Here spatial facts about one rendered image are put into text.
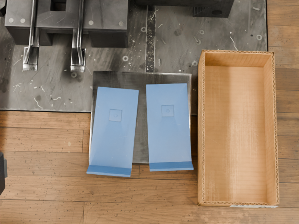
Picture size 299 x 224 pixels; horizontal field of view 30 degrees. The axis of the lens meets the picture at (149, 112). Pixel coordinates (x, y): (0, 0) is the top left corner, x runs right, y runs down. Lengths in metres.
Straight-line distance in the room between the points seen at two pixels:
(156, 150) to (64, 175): 0.16
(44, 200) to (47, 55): 0.26
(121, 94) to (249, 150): 0.24
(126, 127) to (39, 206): 0.19
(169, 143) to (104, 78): 0.16
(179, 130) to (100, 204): 0.18
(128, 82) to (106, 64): 0.06
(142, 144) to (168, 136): 0.05
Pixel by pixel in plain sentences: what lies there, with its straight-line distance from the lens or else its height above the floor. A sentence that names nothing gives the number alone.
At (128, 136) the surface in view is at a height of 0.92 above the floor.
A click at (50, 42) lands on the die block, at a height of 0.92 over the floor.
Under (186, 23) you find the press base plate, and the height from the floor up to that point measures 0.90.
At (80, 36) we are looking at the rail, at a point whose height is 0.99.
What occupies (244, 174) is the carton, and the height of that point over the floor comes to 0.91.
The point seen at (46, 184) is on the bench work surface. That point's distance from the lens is 0.96.
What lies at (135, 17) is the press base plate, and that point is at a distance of 1.03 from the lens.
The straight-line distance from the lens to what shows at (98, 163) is 0.93.
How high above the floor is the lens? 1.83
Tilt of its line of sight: 75 degrees down
